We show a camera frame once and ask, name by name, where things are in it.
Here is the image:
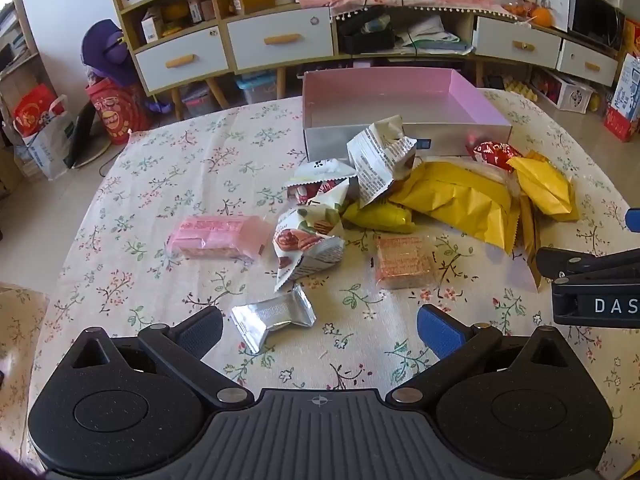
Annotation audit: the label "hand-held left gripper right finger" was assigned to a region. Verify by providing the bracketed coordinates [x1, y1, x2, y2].
[387, 304, 571, 407]

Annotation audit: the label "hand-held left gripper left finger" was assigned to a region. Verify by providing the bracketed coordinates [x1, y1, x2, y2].
[70, 305, 255, 408]

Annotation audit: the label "silver snack packet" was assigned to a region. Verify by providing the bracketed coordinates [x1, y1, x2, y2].
[231, 284, 317, 356]

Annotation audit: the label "clear orange biscuit packet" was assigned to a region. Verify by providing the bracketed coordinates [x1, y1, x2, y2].
[372, 234, 437, 292]

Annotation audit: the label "pink wafer packet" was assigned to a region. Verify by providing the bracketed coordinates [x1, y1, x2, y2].
[167, 214, 269, 262]

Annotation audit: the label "golden yellow snack packet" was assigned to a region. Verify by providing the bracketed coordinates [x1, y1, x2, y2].
[342, 197, 417, 234]

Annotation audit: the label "large yellow snack packet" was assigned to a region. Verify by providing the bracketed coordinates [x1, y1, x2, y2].
[389, 159, 522, 255]

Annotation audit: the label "red snack packet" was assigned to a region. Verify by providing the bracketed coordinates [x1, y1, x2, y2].
[466, 131, 523, 170]

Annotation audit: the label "white nut-print snack packet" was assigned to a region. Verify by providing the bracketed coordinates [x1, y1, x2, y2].
[272, 207, 347, 294]

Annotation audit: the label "white text-print packet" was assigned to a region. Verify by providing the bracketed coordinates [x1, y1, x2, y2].
[346, 116, 418, 207]

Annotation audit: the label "white black-print snack packet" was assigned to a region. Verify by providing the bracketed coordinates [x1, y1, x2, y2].
[285, 159, 358, 206]

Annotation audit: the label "pink cardboard box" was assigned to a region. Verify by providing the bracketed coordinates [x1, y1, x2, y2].
[301, 69, 513, 161]

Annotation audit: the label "blue white carton box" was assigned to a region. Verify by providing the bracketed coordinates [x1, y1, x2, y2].
[602, 52, 640, 143]

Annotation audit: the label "white printed box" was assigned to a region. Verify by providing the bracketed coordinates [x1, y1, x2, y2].
[530, 67, 596, 111]

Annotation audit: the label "yellow egg tray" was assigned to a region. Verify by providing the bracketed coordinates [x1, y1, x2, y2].
[500, 75, 538, 103]

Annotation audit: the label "red gift box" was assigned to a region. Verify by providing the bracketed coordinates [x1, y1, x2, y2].
[620, 17, 640, 60]

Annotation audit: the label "black microwave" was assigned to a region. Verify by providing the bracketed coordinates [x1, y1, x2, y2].
[570, 0, 626, 53]

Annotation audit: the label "black flat panel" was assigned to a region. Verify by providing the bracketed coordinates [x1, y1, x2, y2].
[64, 105, 113, 168]

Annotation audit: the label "red round bag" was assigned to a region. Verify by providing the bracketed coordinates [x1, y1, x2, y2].
[85, 80, 153, 146]

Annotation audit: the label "small clear storage box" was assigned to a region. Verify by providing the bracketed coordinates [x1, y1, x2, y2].
[180, 82, 216, 118]

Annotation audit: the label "white shopping bag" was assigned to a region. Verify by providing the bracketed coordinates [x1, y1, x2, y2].
[12, 84, 76, 181]

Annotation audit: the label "low wooden cabinet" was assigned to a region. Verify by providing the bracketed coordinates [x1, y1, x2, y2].
[330, 2, 626, 90]

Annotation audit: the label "clear storage box blue lid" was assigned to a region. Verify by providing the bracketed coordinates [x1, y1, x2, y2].
[236, 72, 278, 106]

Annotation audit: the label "loose white green papers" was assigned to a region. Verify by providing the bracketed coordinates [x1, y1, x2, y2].
[392, 15, 473, 56]

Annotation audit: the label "white drawer with round lock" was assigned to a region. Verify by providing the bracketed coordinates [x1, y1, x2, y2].
[134, 26, 231, 95]
[226, 6, 335, 72]

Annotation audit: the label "purple plush toy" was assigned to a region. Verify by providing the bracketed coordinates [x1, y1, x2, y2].
[80, 19, 138, 86]

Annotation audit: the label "black storage case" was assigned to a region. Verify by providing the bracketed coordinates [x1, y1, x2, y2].
[336, 12, 396, 56]

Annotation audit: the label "small white box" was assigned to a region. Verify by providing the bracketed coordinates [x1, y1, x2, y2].
[141, 7, 163, 43]

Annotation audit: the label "wooden bookshelf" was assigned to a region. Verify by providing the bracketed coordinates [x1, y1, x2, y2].
[0, 0, 46, 196]

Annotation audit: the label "brown cardboard box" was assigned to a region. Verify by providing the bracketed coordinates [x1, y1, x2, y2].
[231, 0, 277, 15]

